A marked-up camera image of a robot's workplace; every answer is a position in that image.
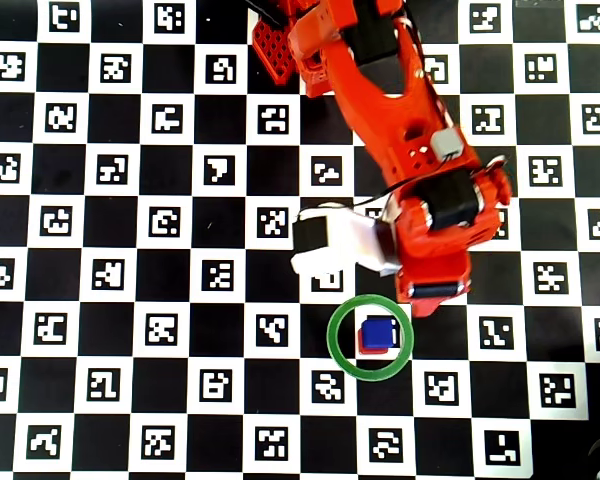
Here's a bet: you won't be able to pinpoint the black white marker checkerboard mat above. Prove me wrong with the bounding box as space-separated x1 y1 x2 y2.
0 0 600 476

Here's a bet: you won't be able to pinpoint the red cube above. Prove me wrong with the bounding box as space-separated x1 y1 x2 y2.
357 329 391 357

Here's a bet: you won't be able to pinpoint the orange-red gripper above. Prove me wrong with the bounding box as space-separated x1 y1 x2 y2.
391 164 514 320

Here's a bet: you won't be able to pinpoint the green ring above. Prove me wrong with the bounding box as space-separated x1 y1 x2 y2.
325 294 414 383

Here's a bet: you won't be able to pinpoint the blue cube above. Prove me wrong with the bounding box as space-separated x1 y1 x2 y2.
359 315 398 350

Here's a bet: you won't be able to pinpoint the red perforated robot base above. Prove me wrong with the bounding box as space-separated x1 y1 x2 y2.
251 16 302 87

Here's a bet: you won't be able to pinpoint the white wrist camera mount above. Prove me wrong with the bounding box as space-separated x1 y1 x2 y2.
289 203 402 278

